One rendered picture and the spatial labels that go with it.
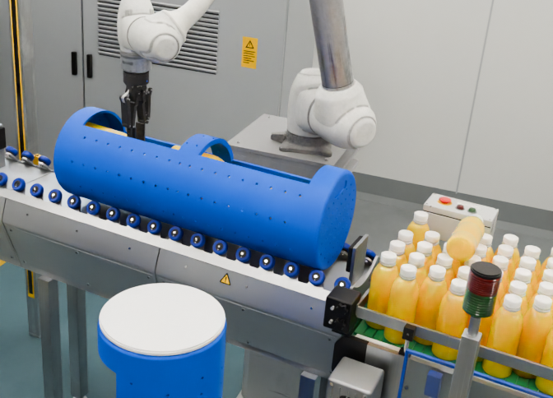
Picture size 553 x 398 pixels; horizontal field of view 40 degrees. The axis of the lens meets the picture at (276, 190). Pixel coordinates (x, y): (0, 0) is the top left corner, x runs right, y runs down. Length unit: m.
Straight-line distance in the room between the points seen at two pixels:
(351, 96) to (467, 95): 2.43
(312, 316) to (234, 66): 1.84
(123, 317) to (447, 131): 3.37
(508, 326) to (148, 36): 1.14
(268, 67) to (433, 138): 1.57
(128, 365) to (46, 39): 2.73
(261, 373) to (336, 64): 1.28
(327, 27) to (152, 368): 1.14
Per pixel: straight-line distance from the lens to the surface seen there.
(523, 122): 4.74
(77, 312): 2.85
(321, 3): 2.24
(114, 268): 2.38
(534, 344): 1.88
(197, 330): 1.66
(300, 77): 2.53
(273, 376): 2.96
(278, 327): 2.15
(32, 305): 3.42
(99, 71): 4.00
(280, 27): 3.52
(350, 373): 1.88
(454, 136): 4.79
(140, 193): 2.19
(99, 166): 2.25
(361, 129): 2.33
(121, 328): 1.67
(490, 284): 1.57
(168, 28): 2.01
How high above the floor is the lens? 1.98
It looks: 24 degrees down
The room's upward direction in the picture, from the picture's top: 5 degrees clockwise
